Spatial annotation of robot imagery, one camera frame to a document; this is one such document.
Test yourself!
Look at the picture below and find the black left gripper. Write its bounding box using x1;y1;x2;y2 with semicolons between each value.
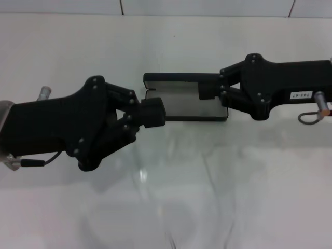
7;74;118;173

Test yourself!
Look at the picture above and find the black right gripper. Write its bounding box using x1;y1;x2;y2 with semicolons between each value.
198;53;332;121

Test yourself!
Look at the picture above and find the black glasses case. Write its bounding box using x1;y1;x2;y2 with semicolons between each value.
143;72;229;122

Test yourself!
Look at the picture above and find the left gripper cable with plugs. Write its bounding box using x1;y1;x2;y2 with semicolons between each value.
4;85;62;172

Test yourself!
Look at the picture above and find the gripper cable with plugs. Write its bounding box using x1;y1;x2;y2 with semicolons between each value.
297;90;332;127
4;85;62;172

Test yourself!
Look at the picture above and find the right gripper cable with plugs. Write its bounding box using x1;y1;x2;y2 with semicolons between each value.
297;90;332;127

